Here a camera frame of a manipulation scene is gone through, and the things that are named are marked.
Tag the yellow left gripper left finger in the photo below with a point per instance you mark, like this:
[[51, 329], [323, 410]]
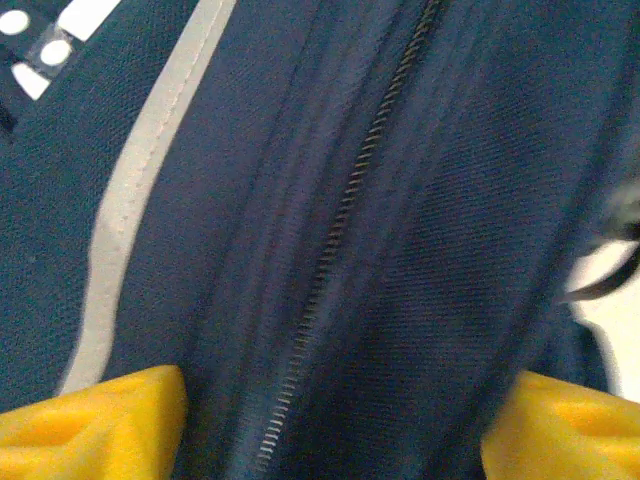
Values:
[[90, 435]]

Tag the navy blue student backpack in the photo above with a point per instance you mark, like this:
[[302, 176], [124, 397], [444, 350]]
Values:
[[350, 200]]

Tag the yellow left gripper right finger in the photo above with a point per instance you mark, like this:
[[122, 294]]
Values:
[[570, 440]]

